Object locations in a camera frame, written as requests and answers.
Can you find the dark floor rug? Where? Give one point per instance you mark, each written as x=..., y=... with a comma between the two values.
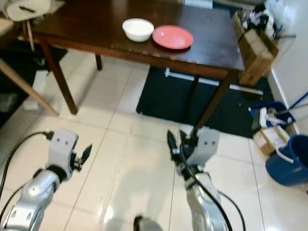
x=14, y=62

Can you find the white chair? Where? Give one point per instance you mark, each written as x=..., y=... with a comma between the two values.
x=29, y=10

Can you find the small black remote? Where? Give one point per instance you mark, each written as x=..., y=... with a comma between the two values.
x=27, y=8

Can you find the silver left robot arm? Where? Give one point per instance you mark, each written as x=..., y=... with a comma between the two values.
x=31, y=202

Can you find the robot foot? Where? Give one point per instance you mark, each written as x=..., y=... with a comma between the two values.
x=147, y=224

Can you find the blue bucket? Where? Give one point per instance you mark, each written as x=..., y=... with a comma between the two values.
x=288, y=166

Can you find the white block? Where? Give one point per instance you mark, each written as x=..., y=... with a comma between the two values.
x=36, y=89

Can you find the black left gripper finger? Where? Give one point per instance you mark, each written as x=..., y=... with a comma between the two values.
x=86, y=153

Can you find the tall brown cardboard box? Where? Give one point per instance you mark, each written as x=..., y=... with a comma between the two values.
x=256, y=57

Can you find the white bowl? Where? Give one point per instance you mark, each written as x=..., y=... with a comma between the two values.
x=138, y=29

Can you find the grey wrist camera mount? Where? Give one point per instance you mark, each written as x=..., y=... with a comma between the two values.
x=209, y=143
x=61, y=147

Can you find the black floor mat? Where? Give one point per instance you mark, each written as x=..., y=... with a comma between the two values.
x=163, y=101

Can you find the small open cardboard box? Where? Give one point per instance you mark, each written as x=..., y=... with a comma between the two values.
x=267, y=140

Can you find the blue crate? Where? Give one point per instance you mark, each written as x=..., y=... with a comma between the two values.
x=272, y=107

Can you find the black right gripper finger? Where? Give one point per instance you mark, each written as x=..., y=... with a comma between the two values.
x=187, y=137
x=172, y=143

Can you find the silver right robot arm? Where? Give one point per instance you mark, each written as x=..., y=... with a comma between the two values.
x=202, y=202

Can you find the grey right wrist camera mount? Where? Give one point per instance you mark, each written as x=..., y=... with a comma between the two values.
x=209, y=143

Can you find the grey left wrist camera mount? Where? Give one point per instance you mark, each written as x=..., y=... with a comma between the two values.
x=61, y=147

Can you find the red plate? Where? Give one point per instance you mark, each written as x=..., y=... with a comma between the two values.
x=173, y=37

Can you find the dark wooden dining table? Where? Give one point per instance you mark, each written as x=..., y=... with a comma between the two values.
x=91, y=14

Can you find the long white bar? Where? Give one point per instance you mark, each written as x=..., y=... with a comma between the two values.
x=180, y=76

